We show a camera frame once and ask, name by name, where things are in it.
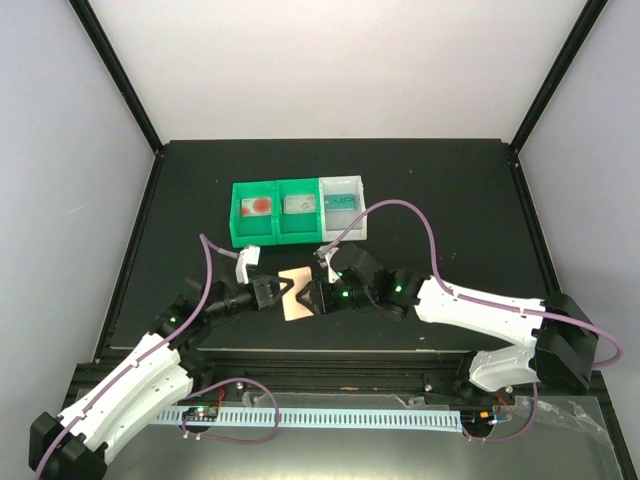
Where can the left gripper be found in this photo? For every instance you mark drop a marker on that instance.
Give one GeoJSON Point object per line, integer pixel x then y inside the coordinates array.
{"type": "Point", "coordinates": [262, 291]}

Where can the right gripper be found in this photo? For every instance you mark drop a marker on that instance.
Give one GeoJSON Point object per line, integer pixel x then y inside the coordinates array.
{"type": "Point", "coordinates": [322, 300]}

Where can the beige card holder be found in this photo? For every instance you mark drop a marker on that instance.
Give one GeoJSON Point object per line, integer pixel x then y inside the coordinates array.
{"type": "Point", "coordinates": [292, 309]}

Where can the green bin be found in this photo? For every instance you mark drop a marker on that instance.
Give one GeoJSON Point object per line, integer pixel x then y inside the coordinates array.
{"type": "Point", "coordinates": [258, 231]}
{"type": "Point", "coordinates": [297, 229]}

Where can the white bin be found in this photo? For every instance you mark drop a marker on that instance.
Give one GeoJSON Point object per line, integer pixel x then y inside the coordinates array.
{"type": "Point", "coordinates": [334, 223]}

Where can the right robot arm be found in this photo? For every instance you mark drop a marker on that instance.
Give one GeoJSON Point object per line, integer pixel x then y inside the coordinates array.
{"type": "Point", "coordinates": [539, 348]}

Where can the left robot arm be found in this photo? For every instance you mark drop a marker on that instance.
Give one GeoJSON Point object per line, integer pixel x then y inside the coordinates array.
{"type": "Point", "coordinates": [163, 369]}

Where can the red circle card in bin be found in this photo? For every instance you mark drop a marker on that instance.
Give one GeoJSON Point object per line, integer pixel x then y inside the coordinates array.
{"type": "Point", "coordinates": [256, 206]}

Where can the white card in bin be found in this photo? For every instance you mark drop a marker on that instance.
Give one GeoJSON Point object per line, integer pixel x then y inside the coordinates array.
{"type": "Point", "coordinates": [297, 204]}

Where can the teal VIP card in bin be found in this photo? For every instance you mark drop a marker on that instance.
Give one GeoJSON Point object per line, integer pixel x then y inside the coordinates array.
{"type": "Point", "coordinates": [340, 202]}

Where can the small circuit board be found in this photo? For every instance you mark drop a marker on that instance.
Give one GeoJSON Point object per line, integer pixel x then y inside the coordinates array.
{"type": "Point", "coordinates": [201, 414]}

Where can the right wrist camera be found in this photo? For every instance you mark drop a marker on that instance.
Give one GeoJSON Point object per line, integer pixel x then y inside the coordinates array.
{"type": "Point", "coordinates": [329, 260]}

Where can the black aluminium rail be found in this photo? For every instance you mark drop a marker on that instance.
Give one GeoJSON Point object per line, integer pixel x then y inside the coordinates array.
{"type": "Point", "coordinates": [396, 372]}

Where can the white slotted cable duct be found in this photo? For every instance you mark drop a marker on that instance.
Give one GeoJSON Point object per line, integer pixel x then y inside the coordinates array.
{"type": "Point", "coordinates": [317, 418]}

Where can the black frame post left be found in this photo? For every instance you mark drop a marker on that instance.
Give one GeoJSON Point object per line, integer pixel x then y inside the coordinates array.
{"type": "Point", "coordinates": [104, 48]}

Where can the black frame post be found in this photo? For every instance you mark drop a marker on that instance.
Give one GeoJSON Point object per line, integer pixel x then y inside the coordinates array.
{"type": "Point", "coordinates": [104, 48]}
{"type": "Point", "coordinates": [572, 45]}

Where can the black frame post right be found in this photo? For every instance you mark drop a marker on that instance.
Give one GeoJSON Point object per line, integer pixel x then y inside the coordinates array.
{"type": "Point", "coordinates": [572, 45]}

